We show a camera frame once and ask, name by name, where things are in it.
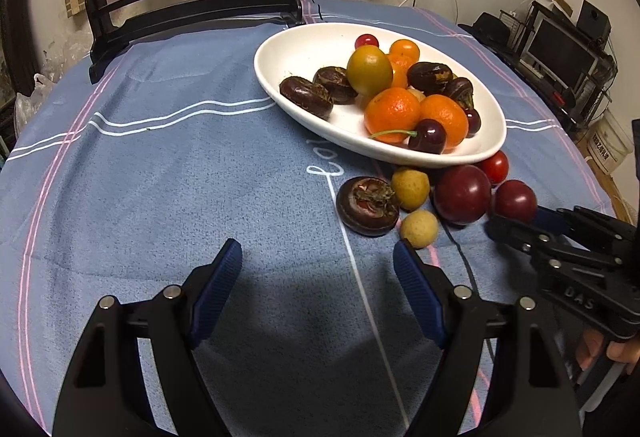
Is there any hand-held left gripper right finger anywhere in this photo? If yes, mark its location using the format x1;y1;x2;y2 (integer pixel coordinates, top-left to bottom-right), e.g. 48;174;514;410
392;239;583;437

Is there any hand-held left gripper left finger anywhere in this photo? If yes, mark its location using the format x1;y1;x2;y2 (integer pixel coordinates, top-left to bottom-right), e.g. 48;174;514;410
52;238;244;437

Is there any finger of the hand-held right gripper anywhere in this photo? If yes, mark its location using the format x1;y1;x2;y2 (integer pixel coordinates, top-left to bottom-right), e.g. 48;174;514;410
486;214;591;274
536;206;640;263

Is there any dark red plum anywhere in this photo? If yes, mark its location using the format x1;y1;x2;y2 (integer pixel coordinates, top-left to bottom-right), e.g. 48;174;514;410
494;179;538;224
433;165;492;225

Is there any dark red cherry with stem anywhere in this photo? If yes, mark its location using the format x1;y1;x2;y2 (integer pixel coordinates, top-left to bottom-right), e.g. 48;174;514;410
369;118;448;155

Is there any large orange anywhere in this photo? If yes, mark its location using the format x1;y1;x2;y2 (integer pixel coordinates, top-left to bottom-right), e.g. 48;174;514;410
363;87;421;144

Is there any white oval plate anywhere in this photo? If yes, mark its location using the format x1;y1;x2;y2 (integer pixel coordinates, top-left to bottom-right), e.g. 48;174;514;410
253;23;507;169

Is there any person's right hand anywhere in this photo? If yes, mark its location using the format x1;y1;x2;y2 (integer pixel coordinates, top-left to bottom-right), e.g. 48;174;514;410
574;328;640;370

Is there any cardboard box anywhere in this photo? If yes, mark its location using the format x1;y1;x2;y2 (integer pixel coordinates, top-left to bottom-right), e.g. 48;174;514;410
595;167;637;220

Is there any dark brown water chestnut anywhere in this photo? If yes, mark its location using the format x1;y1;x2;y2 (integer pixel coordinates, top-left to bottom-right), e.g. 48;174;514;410
442;78;475;110
279;76;334;120
313;66;359;106
406;61;454;96
335;176;400;237

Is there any white plastic bucket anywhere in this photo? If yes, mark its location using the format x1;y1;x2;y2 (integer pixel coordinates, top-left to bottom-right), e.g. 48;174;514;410
586;111;635;175

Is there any blue striped tablecloth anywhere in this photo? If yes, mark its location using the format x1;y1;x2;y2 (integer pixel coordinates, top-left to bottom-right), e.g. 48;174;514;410
0;0;621;437

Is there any black media stand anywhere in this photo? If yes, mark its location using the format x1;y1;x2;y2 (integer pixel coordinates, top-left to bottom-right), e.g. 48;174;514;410
470;0;618;132

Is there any black monitor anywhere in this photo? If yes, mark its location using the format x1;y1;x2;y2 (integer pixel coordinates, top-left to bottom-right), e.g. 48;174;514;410
520;9;601;90

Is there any black hat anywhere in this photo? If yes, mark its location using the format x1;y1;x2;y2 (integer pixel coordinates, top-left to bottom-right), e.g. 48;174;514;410
471;12;516;52

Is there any black speaker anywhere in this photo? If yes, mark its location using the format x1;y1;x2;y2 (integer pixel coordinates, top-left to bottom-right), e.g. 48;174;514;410
577;0;612;38

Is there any small orange tomato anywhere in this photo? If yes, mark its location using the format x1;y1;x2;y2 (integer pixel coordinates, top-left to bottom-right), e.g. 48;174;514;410
389;39;421;65

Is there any yellowish round fruit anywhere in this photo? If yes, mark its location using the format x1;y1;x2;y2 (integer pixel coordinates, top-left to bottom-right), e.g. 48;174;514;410
347;45;394;96

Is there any clear plastic bag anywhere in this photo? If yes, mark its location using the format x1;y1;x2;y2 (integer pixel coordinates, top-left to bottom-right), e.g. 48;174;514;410
14;74;56;138

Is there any dark furniture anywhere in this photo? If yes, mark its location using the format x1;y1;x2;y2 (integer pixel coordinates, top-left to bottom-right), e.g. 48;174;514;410
0;0;36;98

